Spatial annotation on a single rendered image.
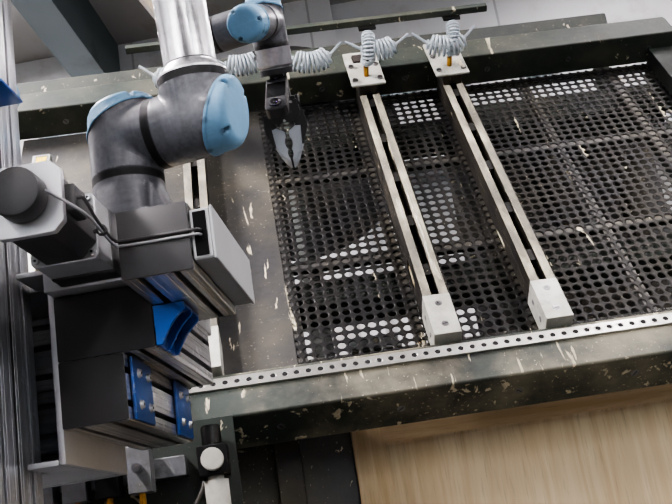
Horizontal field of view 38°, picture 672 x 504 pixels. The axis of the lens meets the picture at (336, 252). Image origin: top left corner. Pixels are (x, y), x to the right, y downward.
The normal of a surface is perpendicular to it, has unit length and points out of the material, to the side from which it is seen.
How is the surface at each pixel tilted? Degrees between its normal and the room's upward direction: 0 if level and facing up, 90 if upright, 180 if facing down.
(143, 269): 90
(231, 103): 98
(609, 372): 147
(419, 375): 57
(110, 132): 90
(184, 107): 97
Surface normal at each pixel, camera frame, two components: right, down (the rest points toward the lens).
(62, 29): 0.15, 0.95
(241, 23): -0.22, 0.23
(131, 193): 0.11, -0.58
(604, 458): 0.04, -0.29
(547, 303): -0.05, -0.76
